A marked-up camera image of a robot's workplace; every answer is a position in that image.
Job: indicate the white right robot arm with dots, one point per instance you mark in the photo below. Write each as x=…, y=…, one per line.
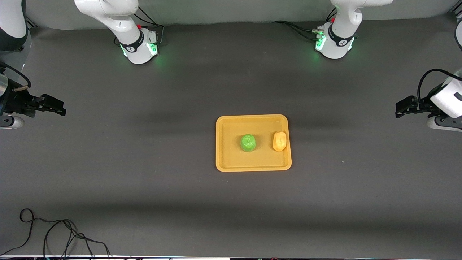
x=122, y=21

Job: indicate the yellow potato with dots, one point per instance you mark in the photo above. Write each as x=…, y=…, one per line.
x=279, y=141

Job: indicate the green apple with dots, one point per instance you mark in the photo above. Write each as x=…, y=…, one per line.
x=248, y=143

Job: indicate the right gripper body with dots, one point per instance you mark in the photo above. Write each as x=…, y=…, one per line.
x=14, y=102

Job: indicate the yellow plastic tray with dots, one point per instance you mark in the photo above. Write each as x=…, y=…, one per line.
x=231, y=155

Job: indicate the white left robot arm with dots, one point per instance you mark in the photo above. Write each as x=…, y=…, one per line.
x=341, y=29

